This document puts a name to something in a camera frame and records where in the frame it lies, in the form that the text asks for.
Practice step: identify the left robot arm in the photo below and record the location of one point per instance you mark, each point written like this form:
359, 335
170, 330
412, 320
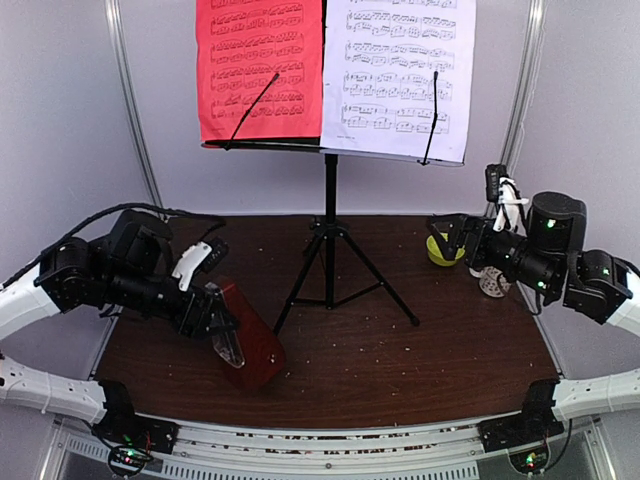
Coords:
121, 257

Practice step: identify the white patterned mug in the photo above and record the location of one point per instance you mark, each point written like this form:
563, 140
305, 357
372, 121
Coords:
491, 281

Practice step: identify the aluminium front rail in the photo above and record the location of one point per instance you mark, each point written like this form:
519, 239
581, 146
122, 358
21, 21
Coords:
444, 450

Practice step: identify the green bowl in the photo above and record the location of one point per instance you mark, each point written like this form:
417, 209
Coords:
435, 255

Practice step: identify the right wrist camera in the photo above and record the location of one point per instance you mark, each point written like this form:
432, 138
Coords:
502, 191

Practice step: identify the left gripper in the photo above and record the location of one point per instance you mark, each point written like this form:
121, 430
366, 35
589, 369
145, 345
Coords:
195, 327

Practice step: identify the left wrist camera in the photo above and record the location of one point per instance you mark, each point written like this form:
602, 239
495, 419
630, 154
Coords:
203, 256

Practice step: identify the red paper sheet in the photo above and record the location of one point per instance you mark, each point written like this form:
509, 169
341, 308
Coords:
259, 69

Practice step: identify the brown wooden metronome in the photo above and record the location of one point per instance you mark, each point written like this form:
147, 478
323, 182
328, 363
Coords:
251, 355

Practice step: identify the right aluminium corner post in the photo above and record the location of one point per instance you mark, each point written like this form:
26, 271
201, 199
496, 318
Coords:
526, 84

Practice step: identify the white sheet music page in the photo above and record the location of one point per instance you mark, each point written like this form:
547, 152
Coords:
397, 78

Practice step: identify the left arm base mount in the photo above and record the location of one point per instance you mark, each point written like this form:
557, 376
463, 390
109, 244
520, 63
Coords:
131, 446

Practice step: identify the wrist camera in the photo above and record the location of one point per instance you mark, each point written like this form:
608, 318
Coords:
502, 191
203, 256

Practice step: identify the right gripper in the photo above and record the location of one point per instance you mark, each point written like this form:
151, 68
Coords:
478, 228

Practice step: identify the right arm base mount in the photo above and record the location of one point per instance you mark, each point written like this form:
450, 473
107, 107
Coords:
525, 440

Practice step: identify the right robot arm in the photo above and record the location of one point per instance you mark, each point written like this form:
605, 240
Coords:
539, 243

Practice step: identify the black music stand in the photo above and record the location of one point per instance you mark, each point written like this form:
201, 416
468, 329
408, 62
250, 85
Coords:
326, 228

